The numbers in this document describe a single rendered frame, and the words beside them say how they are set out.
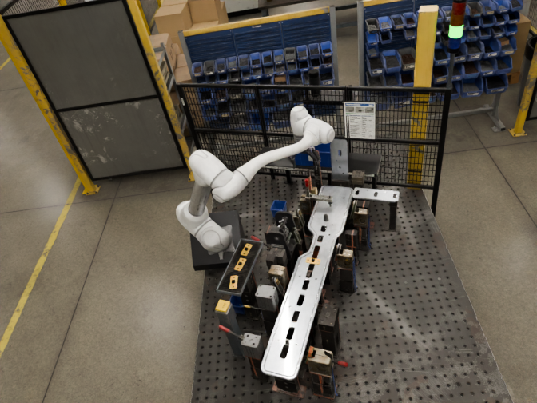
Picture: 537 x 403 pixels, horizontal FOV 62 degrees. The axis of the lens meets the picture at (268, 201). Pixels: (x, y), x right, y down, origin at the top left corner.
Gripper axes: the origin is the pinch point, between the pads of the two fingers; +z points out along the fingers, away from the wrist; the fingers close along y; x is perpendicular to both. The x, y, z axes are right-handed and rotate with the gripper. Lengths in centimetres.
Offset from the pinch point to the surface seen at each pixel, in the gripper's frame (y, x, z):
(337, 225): 22.1, -16.7, 30.8
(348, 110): 16, 54, -7
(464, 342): 99, -62, 61
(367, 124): 30, 54, 3
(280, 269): 0, -62, 23
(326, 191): 8.2, 13.4, 30.6
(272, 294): 2, -81, 20
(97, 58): -221, 106, -19
